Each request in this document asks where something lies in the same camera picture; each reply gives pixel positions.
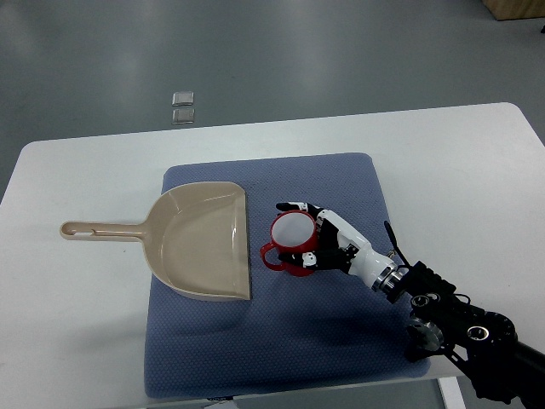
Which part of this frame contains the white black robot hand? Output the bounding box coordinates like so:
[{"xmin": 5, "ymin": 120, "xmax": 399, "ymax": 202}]
[{"xmin": 276, "ymin": 202, "xmax": 404, "ymax": 294}]

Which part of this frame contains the red cup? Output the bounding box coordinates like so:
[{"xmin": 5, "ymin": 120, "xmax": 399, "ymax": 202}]
[{"xmin": 260, "ymin": 210, "xmax": 318, "ymax": 277}]

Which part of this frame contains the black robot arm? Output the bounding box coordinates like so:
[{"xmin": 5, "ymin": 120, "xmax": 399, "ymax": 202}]
[{"xmin": 380, "ymin": 262, "xmax": 544, "ymax": 408}]

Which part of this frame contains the beige plastic dustpan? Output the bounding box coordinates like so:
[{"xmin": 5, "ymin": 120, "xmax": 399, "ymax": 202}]
[{"xmin": 60, "ymin": 181, "xmax": 251, "ymax": 302}]

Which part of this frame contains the blue textured mat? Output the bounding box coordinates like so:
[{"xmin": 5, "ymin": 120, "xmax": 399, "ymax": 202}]
[{"xmin": 144, "ymin": 153, "xmax": 430, "ymax": 399}]

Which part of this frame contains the white table leg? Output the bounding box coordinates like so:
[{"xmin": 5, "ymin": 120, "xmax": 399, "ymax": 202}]
[{"xmin": 438, "ymin": 377, "xmax": 466, "ymax": 409}]

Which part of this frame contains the upper metal floor plate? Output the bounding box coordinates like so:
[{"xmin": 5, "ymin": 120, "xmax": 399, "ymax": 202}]
[{"xmin": 172, "ymin": 91, "xmax": 194, "ymax": 107}]

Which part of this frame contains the wooden box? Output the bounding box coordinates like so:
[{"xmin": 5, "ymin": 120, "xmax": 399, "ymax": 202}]
[{"xmin": 482, "ymin": 0, "xmax": 544, "ymax": 21}]

